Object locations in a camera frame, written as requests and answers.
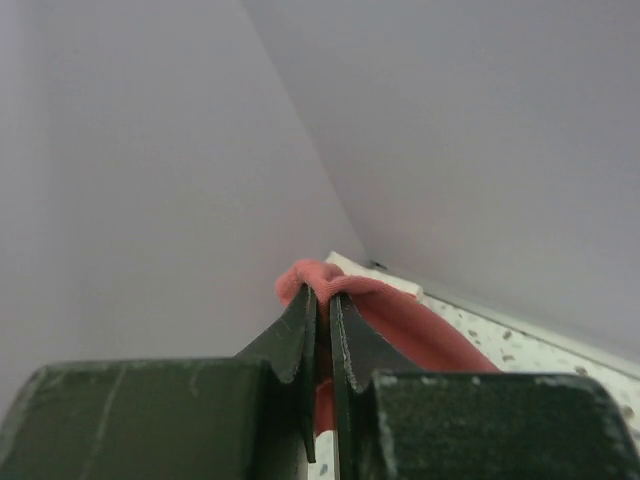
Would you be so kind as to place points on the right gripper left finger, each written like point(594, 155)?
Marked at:
point(250, 416)

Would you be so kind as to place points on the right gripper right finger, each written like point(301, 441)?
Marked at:
point(394, 420)

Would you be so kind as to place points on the pink t shirt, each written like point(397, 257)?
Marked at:
point(412, 328)

